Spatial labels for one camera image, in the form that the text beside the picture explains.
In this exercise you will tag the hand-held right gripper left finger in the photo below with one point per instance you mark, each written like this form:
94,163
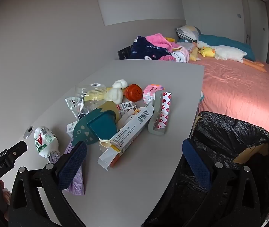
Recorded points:
74,165

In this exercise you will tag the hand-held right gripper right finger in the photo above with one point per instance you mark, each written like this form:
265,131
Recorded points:
195,165

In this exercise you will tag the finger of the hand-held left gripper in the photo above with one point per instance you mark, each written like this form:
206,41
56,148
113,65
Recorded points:
18,149

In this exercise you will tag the purple plastic bag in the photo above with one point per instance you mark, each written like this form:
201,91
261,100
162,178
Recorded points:
77,184

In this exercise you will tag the white green-label drink bottle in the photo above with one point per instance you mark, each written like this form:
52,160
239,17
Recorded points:
43,141

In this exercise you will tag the bin with black bag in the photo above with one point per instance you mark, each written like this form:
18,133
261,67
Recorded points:
229,132

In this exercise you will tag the grey plastic case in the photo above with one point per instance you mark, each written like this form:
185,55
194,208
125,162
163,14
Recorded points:
156,127

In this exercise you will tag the long white orange carton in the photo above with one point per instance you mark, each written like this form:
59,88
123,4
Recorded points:
129,132

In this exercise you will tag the white red-print card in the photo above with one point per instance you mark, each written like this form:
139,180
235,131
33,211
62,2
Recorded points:
166,106

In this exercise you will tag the pink letter cube box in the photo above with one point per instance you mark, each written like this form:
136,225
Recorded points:
151,92

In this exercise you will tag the person's left hand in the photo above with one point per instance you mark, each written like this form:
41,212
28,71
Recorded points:
6,195

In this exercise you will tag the metal desk grommet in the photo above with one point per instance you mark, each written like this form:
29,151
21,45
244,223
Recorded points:
28,132

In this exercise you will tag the long white box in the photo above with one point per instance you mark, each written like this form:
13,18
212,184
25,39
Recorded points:
71,128

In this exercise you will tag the silver snack wrapper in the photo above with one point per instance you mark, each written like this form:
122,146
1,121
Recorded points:
72,104

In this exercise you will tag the teal white cloth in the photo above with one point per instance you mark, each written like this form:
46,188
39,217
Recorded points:
201,97

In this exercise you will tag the yellow packet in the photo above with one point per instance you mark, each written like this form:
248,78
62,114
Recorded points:
94,98

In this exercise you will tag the clear plastic jar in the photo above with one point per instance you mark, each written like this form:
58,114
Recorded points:
94,92

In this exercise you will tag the white paper tags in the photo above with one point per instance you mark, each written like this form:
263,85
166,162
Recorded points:
126,106

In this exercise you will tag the white tissue balls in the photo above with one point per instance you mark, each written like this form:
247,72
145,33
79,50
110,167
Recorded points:
114,95

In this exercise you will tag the bed with pink sheet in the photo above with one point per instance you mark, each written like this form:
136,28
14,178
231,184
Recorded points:
238,89

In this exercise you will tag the orange round cap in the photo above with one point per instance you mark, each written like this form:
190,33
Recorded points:
133,92

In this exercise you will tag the yellow corn plush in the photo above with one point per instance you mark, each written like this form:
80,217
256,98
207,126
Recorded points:
194,54

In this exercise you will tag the yellow duck plush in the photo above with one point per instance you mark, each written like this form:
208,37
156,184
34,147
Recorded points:
207,52

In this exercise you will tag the white pink striped garment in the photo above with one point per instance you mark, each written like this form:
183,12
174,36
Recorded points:
181,52

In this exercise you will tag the white goose plush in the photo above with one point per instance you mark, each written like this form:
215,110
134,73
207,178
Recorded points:
229,52

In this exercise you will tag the black socket panel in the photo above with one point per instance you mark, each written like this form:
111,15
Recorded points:
124,53

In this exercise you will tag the navy printed blanket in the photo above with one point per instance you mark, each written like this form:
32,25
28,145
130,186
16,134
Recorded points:
146,49

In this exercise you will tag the teal pillow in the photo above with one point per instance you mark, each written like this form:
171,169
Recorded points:
221,41

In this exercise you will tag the yellow cloth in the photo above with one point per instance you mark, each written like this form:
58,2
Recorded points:
170,39

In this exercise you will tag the pink fleece towel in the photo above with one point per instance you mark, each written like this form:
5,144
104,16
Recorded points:
159,40

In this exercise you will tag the checked patchwork pillow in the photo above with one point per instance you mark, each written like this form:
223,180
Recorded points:
187,33

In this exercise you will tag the white door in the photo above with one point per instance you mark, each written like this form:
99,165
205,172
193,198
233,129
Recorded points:
255,16

